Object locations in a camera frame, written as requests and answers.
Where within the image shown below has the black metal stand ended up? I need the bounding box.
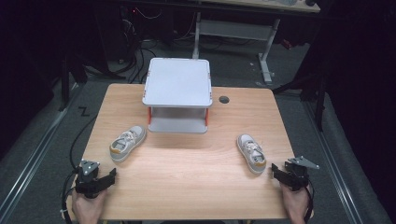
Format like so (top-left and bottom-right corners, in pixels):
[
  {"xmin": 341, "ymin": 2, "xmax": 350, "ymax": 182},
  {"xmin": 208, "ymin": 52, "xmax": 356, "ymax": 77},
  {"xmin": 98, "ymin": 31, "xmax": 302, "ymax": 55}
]
[
  {"xmin": 57, "ymin": 52, "xmax": 91, "ymax": 113},
  {"xmin": 272, "ymin": 71, "xmax": 329, "ymax": 133}
]

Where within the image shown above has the white two-tier shoe rack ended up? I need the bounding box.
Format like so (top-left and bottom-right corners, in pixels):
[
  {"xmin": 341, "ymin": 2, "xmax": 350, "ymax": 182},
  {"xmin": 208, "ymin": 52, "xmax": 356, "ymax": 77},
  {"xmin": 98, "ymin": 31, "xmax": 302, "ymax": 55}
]
[{"xmin": 142, "ymin": 57, "xmax": 214, "ymax": 135}]

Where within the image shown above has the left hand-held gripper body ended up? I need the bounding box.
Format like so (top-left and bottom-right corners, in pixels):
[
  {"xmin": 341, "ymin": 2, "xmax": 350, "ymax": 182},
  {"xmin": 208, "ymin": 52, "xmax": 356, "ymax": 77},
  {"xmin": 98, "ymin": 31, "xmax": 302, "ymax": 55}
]
[{"xmin": 74, "ymin": 158, "xmax": 105, "ymax": 200}]

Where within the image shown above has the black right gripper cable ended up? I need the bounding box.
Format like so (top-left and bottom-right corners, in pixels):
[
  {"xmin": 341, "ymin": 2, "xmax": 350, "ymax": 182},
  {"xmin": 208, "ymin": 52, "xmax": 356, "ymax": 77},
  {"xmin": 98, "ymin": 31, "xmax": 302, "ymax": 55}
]
[{"xmin": 303, "ymin": 178, "xmax": 316, "ymax": 224}]

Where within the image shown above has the white grey child sneaker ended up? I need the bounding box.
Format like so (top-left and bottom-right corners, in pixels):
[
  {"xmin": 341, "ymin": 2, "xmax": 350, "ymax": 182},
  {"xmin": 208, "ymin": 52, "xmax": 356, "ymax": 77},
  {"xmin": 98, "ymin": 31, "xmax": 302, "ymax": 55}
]
[
  {"xmin": 235, "ymin": 133, "xmax": 268, "ymax": 175},
  {"xmin": 109, "ymin": 125, "xmax": 148, "ymax": 163}
]

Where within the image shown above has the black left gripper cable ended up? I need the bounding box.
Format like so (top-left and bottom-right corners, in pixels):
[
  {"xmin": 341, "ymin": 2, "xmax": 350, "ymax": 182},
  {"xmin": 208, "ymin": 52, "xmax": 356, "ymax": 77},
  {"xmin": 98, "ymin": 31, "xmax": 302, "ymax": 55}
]
[{"xmin": 60, "ymin": 167, "xmax": 79, "ymax": 224}]

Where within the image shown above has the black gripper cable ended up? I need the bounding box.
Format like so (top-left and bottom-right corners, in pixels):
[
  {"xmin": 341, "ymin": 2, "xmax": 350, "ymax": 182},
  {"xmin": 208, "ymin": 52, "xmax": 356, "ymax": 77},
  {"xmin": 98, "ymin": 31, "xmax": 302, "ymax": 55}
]
[
  {"xmin": 60, "ymin": 167, "xmax": 79, "ymax": 224},
  {"xmin": 303, "ymin": 178, "xmax": 316, "ymax": 224}
]

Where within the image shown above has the person's left hand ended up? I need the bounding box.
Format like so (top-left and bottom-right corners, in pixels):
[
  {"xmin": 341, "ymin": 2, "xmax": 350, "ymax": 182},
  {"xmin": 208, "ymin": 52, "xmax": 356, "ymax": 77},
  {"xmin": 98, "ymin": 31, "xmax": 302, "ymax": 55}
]
[{"xmin": 71, "ymin": 188, "xmax": 108, "ymax": 224}]

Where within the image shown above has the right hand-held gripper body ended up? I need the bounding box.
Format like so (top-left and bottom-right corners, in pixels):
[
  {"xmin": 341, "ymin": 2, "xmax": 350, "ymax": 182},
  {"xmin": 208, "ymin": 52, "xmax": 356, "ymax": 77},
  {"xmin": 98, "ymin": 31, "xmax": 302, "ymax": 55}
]
[{"xmin": 283, "ymin": 155, "xmax": 320, "ymax": 192}]

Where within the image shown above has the bundle of black cables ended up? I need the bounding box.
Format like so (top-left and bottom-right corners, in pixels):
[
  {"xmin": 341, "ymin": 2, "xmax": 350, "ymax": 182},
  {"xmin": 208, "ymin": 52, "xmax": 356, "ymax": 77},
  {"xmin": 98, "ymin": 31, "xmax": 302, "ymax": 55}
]
[{"xmin": 120, "ymin": 6, "xmax": 163, "ymax": 85}]

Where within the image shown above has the person's right hand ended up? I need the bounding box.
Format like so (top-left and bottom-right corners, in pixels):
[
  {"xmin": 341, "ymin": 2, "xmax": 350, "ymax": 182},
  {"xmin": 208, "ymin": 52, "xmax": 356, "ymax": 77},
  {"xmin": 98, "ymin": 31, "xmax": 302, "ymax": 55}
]
[{"xmin": 279, "ymin": 182, "xmax": 312, "ymax": 224}]

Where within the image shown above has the metal floor rail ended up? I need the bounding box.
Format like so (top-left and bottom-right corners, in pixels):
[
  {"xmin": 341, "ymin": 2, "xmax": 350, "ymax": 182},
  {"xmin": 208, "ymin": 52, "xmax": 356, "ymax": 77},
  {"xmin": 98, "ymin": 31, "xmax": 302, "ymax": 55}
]
[
  {"xmin": 0, "ymin": 83, "xmax": 78, "ymax": 218},
  {"xmin": 303, "ymin": 99, "xmax": 363, "ymax": 224}
]

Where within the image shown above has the wooden desk with white frame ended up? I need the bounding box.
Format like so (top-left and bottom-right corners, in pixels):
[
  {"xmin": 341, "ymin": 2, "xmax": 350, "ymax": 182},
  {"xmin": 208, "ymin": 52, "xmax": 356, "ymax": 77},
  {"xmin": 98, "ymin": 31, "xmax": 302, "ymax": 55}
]
[{"xmin": 191, "ymin": 0, "xmax": 321, "ymax": 86}]

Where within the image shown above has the thin black floor cable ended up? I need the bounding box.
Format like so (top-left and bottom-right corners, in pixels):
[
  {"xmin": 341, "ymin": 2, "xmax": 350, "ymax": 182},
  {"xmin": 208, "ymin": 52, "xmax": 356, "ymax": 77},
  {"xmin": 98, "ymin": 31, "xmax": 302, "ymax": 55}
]
[{"xmin": 68, "ymin": 115, "xmax": 99, "ymax": 172}]

